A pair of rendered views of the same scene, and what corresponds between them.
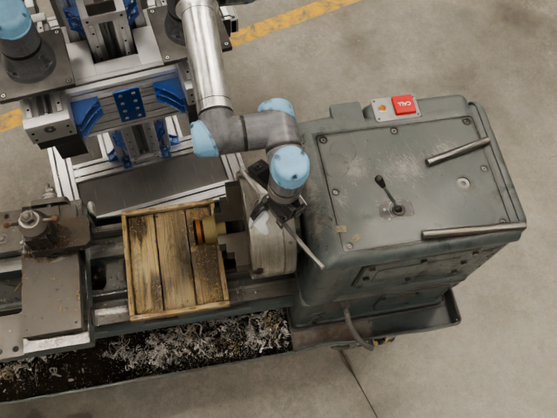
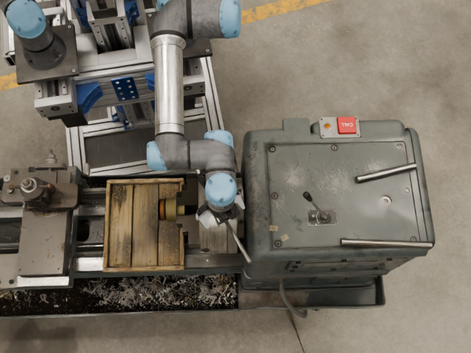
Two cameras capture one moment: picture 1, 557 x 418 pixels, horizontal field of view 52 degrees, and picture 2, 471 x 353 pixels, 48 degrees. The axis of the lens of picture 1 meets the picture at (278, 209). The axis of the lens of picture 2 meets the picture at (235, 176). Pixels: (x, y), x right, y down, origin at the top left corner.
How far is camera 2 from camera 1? 0.31 m
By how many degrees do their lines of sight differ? 7
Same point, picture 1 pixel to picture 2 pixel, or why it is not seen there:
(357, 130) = (303, 143)
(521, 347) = (447, 327)
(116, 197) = (115, 153)
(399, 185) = (330, 196)
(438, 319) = (366, 299)
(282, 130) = (219, 158)
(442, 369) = (373, 335)
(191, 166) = not seen: hidden behind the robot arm
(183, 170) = not seen: hidden behind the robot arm
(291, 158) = (221, 184)
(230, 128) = (177, 152)
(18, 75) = (33, 63)
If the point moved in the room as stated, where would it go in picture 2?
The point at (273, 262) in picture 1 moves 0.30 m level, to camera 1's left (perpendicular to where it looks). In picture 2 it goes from (218, 245) to (132, 219)
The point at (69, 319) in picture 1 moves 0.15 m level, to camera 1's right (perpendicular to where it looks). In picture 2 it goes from (53, 265) to (92, 278)
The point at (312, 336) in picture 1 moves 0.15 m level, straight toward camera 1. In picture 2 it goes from (256, 298) to (233, 326)
